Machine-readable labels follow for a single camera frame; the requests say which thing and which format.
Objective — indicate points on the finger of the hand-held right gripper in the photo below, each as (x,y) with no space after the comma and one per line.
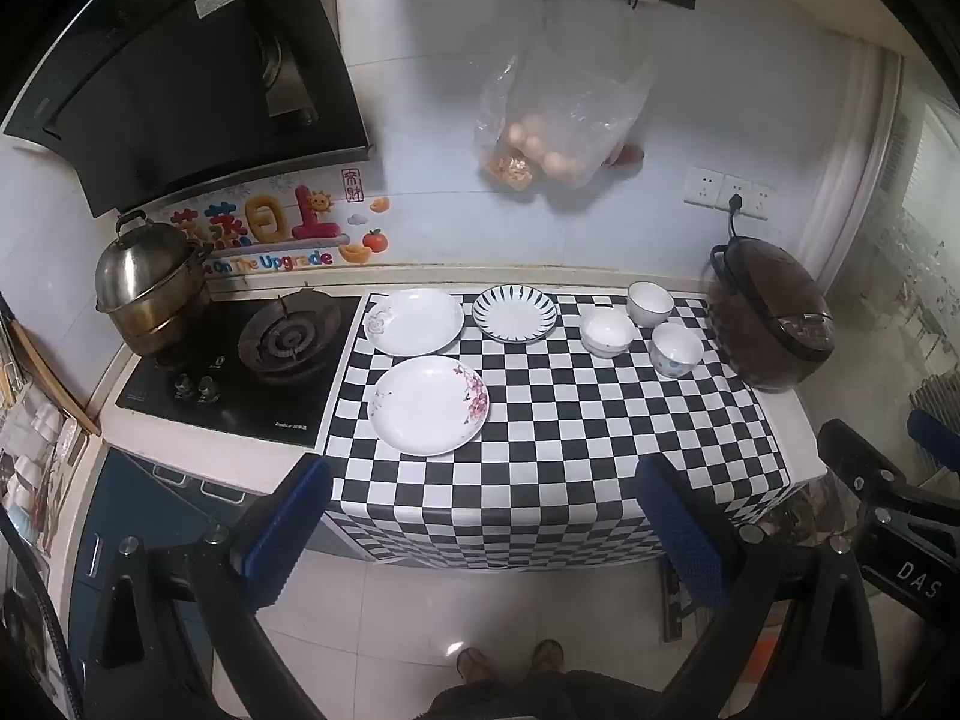
(934,435)
(862,465)

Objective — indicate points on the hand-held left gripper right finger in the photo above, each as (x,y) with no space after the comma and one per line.
(686,532)

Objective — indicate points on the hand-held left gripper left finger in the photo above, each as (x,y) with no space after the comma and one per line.
(289,525)

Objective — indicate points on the white bowl blue pattern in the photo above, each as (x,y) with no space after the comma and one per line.
(676,349)

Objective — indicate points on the plain white bowl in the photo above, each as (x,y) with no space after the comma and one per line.
(606,331)

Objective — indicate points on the white plate dark striped rim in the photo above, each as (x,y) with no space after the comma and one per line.
(515,313)

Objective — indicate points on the black gas stove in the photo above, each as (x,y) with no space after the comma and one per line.
(225,405)

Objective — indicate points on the black white checkered cloth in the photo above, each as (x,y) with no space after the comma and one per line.
(562,450)

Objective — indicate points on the blue kitchen cabinet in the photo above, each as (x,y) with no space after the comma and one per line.
(127,495)

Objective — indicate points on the brown rice cooker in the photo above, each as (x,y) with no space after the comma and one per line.
(780,315)

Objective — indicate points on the white plate pink flowers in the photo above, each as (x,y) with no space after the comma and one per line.
(427,409)

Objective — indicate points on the person's right shoe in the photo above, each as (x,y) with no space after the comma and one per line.
(547,658)

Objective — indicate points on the person's shoe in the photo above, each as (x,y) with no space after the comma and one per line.
(547,658)
(472,664)

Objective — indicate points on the cast iron burner grate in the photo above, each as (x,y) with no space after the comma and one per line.
(289,337)

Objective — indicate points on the person's left shoe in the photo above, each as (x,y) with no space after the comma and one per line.
(472,664)

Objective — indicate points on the white bowl dark rim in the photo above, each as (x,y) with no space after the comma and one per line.
(649,302)

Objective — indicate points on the white plate grey flower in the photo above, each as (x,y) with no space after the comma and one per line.
(416,321)

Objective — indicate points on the wooden board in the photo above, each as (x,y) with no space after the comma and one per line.
(52,375)

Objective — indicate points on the steel steamer pot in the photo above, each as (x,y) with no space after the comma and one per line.
(146,277)

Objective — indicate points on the black power plug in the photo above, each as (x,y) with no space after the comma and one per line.
(735,204)

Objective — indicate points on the clear plastic bag of eggs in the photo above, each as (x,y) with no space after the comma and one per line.
(559,112)

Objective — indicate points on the black range hood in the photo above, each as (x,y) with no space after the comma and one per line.
(187,90)

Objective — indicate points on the white window frame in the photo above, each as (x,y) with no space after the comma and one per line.
(862,165)

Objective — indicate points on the white wall socket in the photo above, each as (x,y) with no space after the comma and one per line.
(731,187)
(703,186)
(761,202)

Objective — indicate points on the colourful wall sticker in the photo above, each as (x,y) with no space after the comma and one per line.
(270,229)

